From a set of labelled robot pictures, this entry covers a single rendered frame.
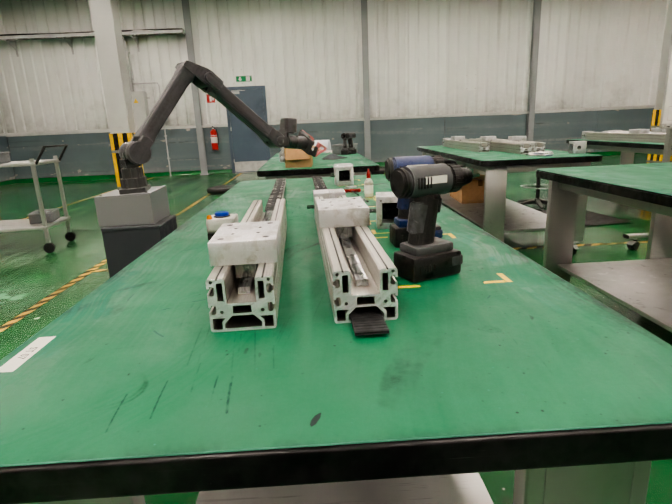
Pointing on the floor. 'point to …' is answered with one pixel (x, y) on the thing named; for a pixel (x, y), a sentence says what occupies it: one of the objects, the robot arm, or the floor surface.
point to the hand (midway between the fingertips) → (318, 144)
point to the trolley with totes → (43, 219)
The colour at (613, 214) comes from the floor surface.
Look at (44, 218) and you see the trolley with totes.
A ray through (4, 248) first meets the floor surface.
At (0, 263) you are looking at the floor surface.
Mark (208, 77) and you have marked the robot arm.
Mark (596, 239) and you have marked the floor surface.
